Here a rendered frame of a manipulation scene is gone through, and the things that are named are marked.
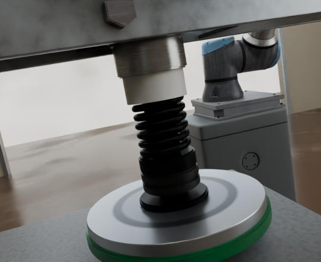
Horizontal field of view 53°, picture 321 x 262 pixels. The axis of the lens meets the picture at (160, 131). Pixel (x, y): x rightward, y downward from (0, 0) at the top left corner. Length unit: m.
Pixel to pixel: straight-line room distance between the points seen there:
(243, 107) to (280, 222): 1.00
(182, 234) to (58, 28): 0.21
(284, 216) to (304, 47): 6.10
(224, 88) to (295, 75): 4.97
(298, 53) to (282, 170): 5.04
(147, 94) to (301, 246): 0.23
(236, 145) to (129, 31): 1.11
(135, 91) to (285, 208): 0.26
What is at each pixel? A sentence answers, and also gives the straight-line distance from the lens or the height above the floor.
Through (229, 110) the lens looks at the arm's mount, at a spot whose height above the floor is 0.88.
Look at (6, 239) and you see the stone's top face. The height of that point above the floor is 0.87.
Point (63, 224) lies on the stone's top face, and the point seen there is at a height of 0.87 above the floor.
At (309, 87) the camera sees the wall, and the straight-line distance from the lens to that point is 6.56.
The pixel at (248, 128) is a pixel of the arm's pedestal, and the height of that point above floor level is 0.80.
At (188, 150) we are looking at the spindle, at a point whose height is 0.98.
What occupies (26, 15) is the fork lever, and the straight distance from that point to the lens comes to 0.29.
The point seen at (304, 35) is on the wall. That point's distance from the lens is 6.53.
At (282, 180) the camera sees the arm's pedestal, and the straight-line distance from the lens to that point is 1.51.
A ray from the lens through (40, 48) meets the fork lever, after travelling 0.28.
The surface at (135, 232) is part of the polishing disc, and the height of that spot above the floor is 0.92.
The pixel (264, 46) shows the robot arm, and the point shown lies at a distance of 1.49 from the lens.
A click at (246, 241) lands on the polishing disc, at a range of 0.33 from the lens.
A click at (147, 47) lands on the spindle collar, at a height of 1.10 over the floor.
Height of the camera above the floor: 1.07
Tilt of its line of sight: 9 degrees down
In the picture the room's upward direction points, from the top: 10 degrees counter-clockwise
